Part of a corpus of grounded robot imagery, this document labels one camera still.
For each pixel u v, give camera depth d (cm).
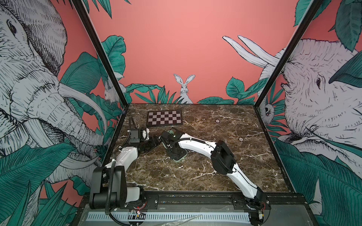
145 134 78
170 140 68
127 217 70
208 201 76
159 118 108
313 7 69
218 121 111
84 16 72
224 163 57
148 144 78
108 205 38
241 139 100
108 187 39
